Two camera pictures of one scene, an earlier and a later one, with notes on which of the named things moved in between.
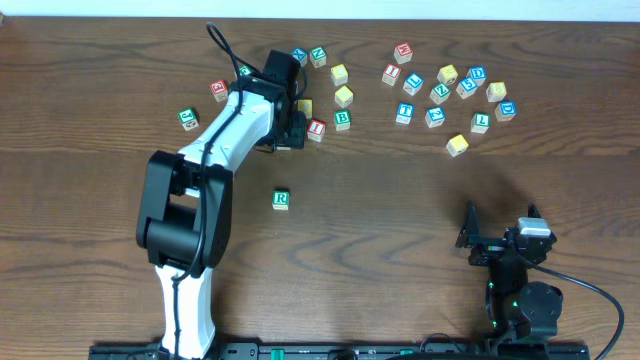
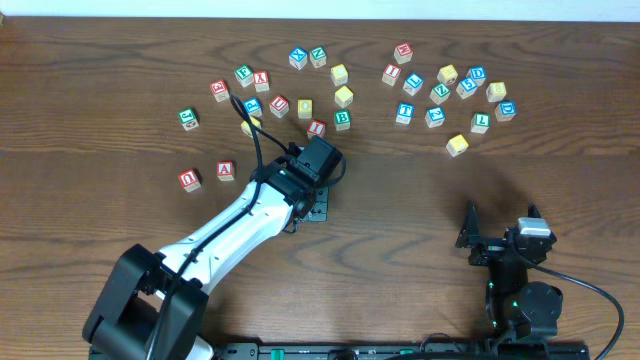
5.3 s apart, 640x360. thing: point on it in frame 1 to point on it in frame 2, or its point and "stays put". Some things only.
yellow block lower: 343,96 stays put
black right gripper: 493,248 stays put
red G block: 219,89 stays put
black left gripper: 296,132 to 318,209
